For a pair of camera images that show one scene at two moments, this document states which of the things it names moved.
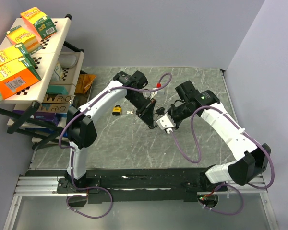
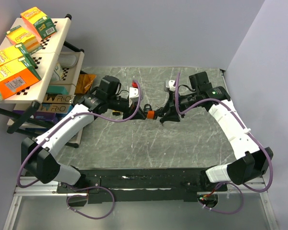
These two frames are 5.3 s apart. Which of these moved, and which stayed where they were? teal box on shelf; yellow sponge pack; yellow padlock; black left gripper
Moved: black left gripper
Stayed: yellow sponge pack; teal box on shelf; yellow padlock
